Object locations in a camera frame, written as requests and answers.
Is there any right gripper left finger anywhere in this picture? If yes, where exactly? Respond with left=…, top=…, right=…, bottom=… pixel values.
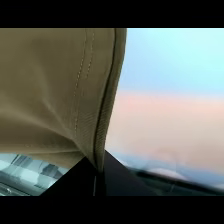
left=42, top=155, right=100, bottom=197

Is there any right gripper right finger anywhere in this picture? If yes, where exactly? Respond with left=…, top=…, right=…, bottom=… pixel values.
left=98, top=149, right=158, bottom=197

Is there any beige shirt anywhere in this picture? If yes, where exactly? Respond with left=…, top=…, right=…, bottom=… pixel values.
left=0, top=27, right=128, bottom=173

